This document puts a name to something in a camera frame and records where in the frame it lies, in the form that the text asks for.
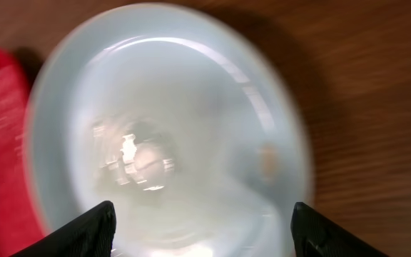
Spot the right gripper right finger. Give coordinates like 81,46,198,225
290,202,387,257

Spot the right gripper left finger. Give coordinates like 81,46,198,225
13,201,116,257

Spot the light blue plate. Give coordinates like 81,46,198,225
25,3,313,256

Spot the red plastic tray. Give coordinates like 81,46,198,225
0,49,43,256

